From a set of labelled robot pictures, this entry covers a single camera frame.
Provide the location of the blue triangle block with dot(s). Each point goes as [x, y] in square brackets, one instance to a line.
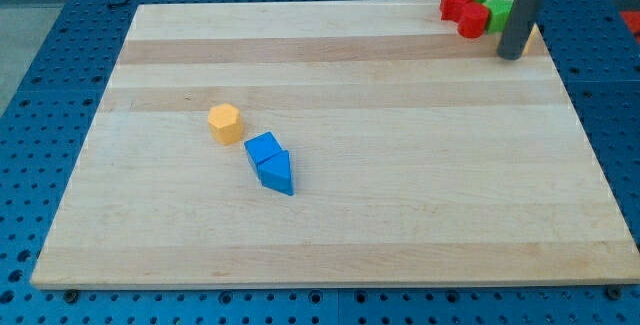
[275, 173]

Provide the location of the light wooden board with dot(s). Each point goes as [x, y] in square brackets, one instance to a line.
[419, 159]

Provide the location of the yellow hexagon block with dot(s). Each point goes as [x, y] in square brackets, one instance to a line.
[225, 124]

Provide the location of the blue cube block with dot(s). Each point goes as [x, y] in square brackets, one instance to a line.
[261, 148]

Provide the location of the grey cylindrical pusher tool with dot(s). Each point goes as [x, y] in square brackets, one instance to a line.
[518, 28]

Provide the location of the red object at edge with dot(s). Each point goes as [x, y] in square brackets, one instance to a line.
[632, 21]

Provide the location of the red star block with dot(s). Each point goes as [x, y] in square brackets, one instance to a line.
[451, 10]

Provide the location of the green star block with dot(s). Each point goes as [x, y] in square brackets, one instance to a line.
[499, 12]

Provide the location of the red cylinder block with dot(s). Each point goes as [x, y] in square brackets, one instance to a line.
[473, 20]

